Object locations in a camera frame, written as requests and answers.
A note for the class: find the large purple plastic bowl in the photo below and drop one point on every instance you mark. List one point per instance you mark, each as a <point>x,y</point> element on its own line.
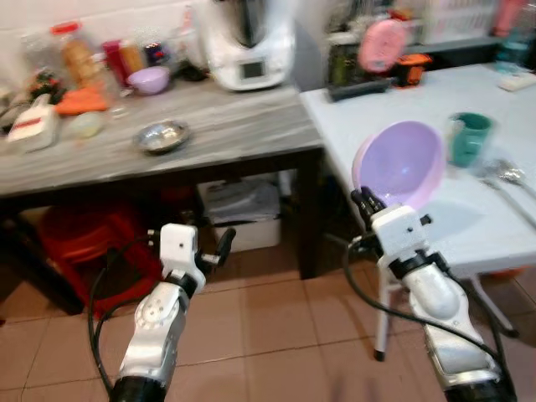
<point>402,163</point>

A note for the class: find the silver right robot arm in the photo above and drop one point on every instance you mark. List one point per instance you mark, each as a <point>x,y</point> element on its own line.
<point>440,306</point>

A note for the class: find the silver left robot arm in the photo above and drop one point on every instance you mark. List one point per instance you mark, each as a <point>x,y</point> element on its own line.
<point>155,327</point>

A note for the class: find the white storage bin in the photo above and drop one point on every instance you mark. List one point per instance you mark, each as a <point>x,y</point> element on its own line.
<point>243,218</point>

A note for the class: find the black table leg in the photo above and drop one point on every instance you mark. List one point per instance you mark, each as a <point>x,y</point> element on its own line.
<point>311,218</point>

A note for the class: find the white folding table leg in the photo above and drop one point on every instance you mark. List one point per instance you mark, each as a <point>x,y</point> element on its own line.
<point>494,308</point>
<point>383,322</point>

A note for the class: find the steel bowl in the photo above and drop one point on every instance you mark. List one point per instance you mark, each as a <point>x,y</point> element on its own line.
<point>162,136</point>

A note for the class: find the teal mug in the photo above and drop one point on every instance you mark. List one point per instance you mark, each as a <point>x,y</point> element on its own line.
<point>471,138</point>

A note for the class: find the metal spoon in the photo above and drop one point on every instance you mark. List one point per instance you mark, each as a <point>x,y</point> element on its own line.
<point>499,178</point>
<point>515,174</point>

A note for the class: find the red plastic stool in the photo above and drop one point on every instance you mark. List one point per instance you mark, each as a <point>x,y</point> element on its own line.
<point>75,251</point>

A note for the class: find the orange and black device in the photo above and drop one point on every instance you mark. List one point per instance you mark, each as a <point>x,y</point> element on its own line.
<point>412,69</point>

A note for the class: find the pink round object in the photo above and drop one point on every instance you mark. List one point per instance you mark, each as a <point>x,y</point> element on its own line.
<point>383,46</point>

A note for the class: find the small purple bowl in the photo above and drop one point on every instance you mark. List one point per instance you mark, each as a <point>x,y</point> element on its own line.
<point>149,80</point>

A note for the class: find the clear plastic container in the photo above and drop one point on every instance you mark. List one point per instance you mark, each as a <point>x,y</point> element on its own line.
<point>85,125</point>

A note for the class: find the white kitchen appliance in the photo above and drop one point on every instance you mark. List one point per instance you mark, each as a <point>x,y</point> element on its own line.
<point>247,50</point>

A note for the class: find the white flat box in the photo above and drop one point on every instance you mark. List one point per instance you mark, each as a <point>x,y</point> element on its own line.
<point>517,81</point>

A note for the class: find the orange cloth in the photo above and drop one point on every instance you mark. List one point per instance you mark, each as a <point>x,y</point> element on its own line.
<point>82,102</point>

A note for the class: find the dark jar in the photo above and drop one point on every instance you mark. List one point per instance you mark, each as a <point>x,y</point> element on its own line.
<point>157,52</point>

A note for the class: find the white plastic basket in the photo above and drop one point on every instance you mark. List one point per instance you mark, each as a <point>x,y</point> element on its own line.
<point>456,18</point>

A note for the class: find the orange bottle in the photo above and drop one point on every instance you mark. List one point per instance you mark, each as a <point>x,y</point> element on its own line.
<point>132,57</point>

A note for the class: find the teal clear bottle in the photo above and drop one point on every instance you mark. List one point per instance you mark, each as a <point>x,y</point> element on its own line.
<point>511,52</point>

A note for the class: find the red bottle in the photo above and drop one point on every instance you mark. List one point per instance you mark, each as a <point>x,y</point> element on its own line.
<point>113,63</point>

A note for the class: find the white carton with red stripe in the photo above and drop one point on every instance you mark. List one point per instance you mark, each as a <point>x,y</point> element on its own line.
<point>33,126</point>

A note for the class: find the pink bottle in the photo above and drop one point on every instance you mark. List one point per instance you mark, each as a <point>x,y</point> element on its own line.
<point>509,17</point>

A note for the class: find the clear jar with red lid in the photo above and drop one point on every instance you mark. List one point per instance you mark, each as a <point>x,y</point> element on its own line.
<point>77,57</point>

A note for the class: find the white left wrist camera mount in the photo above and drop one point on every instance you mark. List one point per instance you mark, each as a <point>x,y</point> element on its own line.
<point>178,249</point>

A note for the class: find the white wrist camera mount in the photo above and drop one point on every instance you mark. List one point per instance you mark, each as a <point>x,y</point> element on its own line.
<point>178,249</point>
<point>399,232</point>

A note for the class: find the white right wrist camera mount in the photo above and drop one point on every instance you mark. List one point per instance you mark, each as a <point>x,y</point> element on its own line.
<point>399,232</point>

